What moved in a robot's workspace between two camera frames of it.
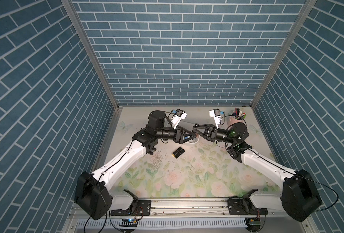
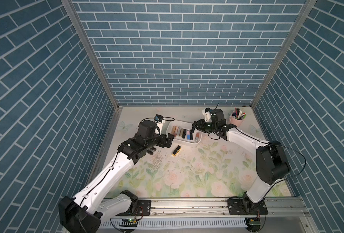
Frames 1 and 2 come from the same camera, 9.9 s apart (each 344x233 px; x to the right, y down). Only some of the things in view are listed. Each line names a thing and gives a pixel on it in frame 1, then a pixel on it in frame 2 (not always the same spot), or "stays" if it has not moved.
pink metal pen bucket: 232,121 stays
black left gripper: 179,135 → 162,142
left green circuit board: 129,223 stays
